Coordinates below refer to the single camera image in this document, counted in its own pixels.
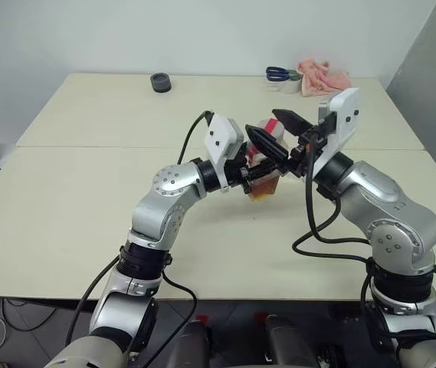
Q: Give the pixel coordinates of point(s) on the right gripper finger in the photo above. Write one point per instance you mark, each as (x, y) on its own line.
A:
(291, 120)
(267, 145)

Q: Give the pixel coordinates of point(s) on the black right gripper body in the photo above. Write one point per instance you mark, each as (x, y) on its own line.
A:
(300, 155)

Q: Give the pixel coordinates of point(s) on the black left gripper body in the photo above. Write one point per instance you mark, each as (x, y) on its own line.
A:
(235, 174)

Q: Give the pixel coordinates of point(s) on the red-labelled bottle of brown drink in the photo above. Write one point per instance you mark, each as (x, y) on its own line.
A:
(265, 188)

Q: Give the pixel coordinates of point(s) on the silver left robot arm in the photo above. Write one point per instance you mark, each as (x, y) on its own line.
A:
(164, 214)

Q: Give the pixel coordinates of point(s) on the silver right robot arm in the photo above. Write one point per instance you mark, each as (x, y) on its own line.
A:
(390, 214)

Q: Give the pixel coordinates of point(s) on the white tape roll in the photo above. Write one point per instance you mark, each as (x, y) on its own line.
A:
(288, 87)

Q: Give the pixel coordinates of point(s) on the pink cloth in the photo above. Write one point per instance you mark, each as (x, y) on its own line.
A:
(323, 78)

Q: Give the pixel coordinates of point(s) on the dark grey round container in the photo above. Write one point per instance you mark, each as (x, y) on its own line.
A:
(161, 83)

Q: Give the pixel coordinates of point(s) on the grey partition panel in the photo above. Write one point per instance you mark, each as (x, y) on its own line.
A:
(428, 76)

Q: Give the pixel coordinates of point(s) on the dark rounded shape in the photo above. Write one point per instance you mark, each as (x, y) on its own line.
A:
(196, 345)

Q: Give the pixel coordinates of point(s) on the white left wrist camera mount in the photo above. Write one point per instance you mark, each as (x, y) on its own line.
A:
(219, 138)

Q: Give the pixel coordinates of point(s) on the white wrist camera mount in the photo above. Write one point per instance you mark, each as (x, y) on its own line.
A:
(346, 115)
(219, 138)

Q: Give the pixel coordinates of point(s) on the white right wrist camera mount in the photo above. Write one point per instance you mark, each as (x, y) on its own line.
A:
(346, 115)

